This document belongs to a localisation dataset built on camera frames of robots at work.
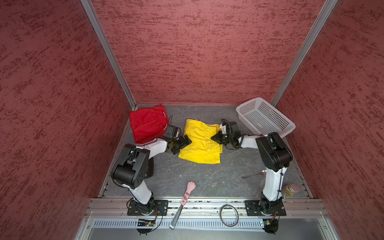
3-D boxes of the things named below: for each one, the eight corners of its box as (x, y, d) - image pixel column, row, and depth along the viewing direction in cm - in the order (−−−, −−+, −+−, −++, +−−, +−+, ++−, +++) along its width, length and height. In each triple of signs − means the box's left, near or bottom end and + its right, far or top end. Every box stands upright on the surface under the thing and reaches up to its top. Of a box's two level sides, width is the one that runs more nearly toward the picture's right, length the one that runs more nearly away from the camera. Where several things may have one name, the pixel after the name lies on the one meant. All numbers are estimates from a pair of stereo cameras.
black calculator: (148, 177, 86) (147, 175, 84) (149, 160, 93) (147, 158, 90) (153, 176, 86) (152, 174, 84) (153, 159, 93) (152, 157, 91)
